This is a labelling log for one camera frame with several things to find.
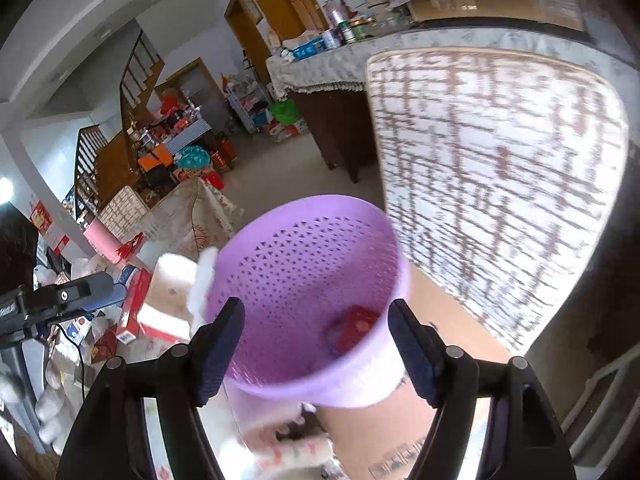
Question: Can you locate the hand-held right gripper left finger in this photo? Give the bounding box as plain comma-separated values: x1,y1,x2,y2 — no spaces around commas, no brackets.
56,297,246,480

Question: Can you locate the orange box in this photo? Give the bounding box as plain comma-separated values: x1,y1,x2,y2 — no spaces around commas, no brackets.
136,147,174,172

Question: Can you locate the wooden staircase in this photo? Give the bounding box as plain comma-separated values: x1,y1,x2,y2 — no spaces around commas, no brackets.
74,29,167,213

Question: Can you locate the red plastic bag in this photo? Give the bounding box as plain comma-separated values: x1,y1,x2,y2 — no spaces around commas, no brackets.
112,232,147,262

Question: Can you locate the red wall poster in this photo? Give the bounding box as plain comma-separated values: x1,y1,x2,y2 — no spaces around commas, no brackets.
29,200,54,237

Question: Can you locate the stack of beige cartons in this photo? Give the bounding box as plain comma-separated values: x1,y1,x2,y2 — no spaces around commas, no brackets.
96,185,152,242

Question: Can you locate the small red box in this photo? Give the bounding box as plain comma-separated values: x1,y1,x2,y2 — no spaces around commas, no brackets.
327,305,382,358

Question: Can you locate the blue box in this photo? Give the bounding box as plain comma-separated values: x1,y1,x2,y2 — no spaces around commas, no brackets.
291,37,327,60

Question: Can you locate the row of jars and cans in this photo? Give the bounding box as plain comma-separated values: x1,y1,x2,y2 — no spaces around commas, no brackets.
320,0,416,52

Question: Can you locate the open cardboard box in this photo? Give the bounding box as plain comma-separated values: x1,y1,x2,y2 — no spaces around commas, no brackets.
136,254,202,343

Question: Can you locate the sideboard with lace cloth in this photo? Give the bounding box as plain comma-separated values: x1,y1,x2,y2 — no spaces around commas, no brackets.
265,25,598,95

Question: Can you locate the dark wooden frame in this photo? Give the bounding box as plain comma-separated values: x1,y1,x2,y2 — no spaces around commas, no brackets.
524,240,640,467

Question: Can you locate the pink bottle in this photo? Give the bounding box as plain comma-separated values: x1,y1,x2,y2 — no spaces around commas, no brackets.
81,222,124,266

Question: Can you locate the white paper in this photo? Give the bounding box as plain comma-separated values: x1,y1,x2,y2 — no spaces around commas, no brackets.
186,246,219,333

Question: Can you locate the white trolley shelf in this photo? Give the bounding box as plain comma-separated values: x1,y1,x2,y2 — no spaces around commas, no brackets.
224,74,274,134

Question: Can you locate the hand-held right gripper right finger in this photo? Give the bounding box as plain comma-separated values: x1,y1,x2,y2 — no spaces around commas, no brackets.
387,299,576,480

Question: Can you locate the person's left hand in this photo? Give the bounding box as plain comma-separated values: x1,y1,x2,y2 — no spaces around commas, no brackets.
0,371,69,457

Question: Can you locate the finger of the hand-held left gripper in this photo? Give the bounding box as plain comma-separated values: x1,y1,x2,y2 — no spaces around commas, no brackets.
34,272,127,313

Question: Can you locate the wooden door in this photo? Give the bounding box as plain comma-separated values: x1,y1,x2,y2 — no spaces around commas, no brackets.
154,57,232,137

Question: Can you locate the green bucket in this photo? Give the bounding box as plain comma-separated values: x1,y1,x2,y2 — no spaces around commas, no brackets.
269,99,299,127

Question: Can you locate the purple perforated plastic basket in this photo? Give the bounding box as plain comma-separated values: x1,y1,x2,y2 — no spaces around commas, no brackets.
204,194,414,409

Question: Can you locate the table of red goods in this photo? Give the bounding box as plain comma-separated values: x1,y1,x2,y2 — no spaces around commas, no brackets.
134,94,214,157

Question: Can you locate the teal bag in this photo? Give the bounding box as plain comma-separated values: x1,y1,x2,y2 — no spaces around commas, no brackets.
176,145,212,171

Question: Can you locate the black cable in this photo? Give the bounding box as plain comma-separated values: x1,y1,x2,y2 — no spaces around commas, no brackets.
52,321,88,403

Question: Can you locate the long red carton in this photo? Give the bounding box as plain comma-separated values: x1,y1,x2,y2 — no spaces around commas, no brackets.
115,268,154,344

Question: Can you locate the dark wooden cabinet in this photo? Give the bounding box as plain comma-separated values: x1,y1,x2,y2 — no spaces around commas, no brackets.
294,87,379,184

